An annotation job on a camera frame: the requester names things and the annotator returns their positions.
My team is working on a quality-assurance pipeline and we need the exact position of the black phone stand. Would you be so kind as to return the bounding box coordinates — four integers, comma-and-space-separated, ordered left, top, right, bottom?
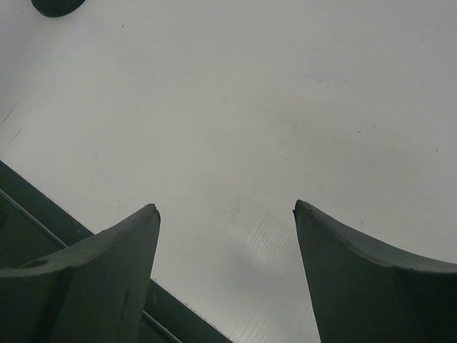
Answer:
31, 0, 85, 18

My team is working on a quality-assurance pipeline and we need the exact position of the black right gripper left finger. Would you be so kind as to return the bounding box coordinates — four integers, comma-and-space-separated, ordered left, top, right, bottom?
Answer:
1, 204, 161, 342

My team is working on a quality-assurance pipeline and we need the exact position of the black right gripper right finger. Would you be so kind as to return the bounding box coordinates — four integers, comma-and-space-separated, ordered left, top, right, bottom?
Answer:
293, 200, 456, 342

